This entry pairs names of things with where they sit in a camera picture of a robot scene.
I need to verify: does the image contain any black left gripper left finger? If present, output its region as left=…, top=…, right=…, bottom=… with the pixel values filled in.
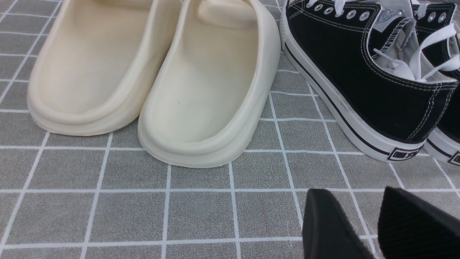
left=302, top=188, right=373, bottom=259

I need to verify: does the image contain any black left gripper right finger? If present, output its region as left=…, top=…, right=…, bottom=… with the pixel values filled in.
left=377, top=186, right=460, bottom=259

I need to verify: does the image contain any black canvas sneaker right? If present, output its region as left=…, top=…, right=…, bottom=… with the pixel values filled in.
left=412, top=0, right=460, bottom=166

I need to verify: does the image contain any black canvas sneaker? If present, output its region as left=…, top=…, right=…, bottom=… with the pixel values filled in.
left=412, top=0, right=460, bottom=166
left=280, top=0, right=459, bottom=163

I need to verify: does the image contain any black canvas sneaker left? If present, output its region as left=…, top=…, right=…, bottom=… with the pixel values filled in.
left=280, top=0, right=459, bottom=163

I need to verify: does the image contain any cream slipper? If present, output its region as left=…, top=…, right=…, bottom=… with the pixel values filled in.
left=138, top=0, right=281, bottom=168
left=27, top=0, right=182, bottom=136

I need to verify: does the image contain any cream slipper far left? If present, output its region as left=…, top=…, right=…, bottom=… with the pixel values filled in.
left=27, top=0, right=182, bottom=136

